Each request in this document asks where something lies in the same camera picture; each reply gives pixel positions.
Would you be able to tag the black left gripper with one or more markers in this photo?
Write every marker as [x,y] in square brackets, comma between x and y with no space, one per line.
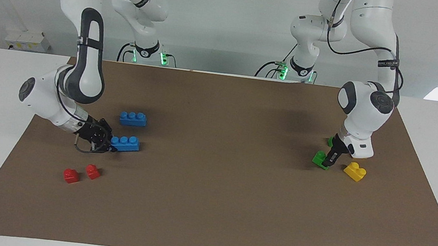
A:
[339,145]

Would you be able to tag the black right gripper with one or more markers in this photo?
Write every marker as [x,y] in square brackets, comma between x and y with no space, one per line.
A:
[94,135]

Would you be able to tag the green two-stud toy block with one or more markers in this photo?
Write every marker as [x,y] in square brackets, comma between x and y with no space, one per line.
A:
[330,142]
[318,158]

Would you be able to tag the blue three-stud toy block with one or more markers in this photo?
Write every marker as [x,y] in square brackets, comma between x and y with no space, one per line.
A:
[132,119]
[126,144]

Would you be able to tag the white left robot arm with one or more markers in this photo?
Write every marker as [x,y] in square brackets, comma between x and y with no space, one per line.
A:
[364,111]

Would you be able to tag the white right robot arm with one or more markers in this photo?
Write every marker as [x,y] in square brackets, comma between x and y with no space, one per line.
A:
[84,60]

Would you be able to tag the yellow two-stud toy block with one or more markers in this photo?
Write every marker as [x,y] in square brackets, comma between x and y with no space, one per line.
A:
[354,172]

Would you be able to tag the red one-stud toy block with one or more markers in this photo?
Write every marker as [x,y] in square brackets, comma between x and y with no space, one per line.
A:
[70,176]
[92,172]

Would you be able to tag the brown table mat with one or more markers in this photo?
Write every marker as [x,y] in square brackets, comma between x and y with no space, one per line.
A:
[209,205]

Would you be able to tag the white power socket box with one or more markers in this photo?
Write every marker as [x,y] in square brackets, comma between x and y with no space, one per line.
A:
[26,40]

